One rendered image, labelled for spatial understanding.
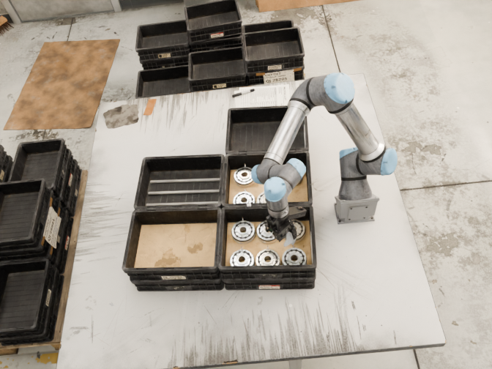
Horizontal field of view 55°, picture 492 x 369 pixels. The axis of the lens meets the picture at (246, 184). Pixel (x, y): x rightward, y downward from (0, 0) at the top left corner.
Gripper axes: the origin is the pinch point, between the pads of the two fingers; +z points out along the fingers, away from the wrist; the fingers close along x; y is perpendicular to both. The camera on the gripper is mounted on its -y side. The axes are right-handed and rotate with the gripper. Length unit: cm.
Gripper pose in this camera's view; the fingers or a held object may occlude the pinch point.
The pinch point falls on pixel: (288, 237)
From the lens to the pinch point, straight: 189.7
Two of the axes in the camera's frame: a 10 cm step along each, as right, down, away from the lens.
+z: 1.6, 6.3, 7.6
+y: -7.2, 6.0, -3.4
